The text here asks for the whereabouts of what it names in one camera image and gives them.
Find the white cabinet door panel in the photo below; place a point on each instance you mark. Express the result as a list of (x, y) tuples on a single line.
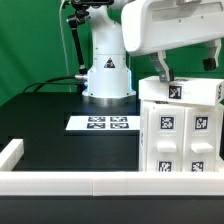
[(201, 138)]

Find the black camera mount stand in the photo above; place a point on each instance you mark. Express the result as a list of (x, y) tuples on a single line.
[(81, 14)]

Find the small white cube part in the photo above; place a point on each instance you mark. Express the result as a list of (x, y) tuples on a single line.
[(183, 90)]

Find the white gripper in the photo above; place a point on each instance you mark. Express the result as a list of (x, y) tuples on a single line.
[(157, 25)]

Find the white cabinet body box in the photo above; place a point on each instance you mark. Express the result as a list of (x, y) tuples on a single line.
[(143, 134)]

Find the white U-shaped border frame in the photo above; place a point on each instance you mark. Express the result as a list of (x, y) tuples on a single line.
[(35, 183)]

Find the white fiducial marker sheet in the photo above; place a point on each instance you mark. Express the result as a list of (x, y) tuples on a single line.
[(103, 123)]

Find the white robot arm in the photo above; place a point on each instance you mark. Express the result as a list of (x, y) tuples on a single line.
[(109, 80)]

